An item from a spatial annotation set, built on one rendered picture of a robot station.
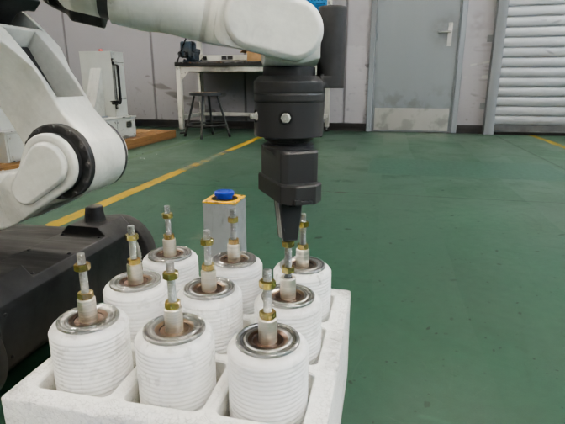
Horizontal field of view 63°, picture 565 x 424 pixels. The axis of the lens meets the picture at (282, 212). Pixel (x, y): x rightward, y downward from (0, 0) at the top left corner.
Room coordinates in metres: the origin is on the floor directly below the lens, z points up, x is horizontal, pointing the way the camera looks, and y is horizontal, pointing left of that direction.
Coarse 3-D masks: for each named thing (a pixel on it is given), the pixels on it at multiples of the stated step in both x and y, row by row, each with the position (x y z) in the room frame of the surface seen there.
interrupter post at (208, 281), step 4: (204, 272) 0.61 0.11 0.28; (208, 272) 0.61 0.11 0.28; (212, 272) 0.61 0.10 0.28; (204, 276) 0.61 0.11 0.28; (208, 276) 0.61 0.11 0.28; (212, 276) 0.61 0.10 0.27; (204, 280) 0.61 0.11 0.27; (208, 280) 0.61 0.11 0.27; (212, 280) 0.61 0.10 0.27; (216, 280) 0.62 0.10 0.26; (204, 284) 0.61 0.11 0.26; (208, 284) 0.61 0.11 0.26; (212, 284) 0.61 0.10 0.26; (216, 284) 0.62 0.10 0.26; (204, 288) 0.61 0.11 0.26; (208, 288) 0.61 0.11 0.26; (212, 288) 0.61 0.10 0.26; (216, 288) 0.62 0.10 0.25; (208, 292) 0.61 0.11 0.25
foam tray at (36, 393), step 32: (320, 352) 0.57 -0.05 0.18; (32, 384) 0.50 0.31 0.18; (128, 384) 0.50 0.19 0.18; (224, 384) 0.50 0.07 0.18; (320, 384) 0.50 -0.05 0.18; (32, 416) 0.46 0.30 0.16; (64, 416) 0.45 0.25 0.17; (96, 416) 0.45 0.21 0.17; (128, 416) 0.44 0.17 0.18; (160, 416) 0.44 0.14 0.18; (192, 416) 0.44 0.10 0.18; (224, 416) 0.44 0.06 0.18; (320, 416) 0.44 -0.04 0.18
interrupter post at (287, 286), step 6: (282, 276) 0.60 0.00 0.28; (294, 276) 0.60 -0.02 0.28; (282, 282) 0.59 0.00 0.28; (288, 282) 0.59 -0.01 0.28; (294, 282) 0.59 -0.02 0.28; (282, 288) 0.59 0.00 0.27; (288, 288) 0.59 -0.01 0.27; (294, 288) 0.59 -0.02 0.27; (282, 294) 0.59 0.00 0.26; (288, 294) 0.59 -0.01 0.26; (294, 294) 0.59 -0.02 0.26
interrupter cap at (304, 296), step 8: (296, 288) 0.62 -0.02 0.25; (304, 288) 0.62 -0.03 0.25; (272, 296) 0.59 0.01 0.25; (296, 296) 0.60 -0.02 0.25; (304, 296) 0.59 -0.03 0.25; (312, 296) 0.59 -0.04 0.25; (272, 304) 0.57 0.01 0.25; (280, 304) 0.57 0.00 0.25; (288, 304) 0.57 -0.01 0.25; (296, 304) 0.57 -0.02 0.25; (304, 304) 0.57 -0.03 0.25
